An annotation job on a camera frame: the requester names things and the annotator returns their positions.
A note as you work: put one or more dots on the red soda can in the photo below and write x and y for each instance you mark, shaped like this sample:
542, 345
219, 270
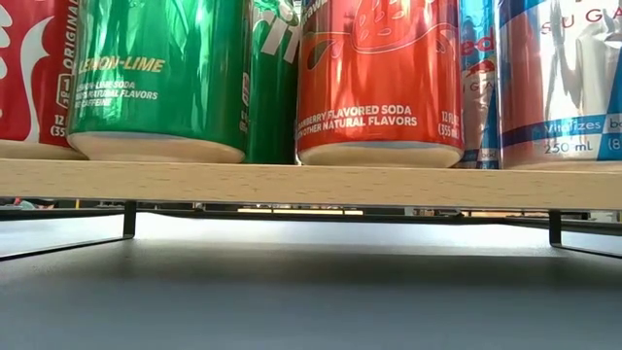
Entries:
379, 73

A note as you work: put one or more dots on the blue table mat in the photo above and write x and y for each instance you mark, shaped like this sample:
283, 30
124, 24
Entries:
311, 291

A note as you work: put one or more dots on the wooden shelf with black frame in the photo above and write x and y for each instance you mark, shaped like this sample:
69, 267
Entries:
311, 187

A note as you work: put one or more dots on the light blue slim can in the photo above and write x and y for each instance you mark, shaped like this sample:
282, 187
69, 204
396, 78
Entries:
478, 97

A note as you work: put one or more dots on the blue soda can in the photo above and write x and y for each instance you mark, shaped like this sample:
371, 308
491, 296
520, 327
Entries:
559, 73

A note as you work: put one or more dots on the green Sprite can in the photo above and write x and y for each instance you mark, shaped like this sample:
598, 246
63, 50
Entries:
272, 97
160, 73

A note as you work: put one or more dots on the red Coca-Cola can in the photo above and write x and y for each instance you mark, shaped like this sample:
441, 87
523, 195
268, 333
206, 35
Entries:
29, 73

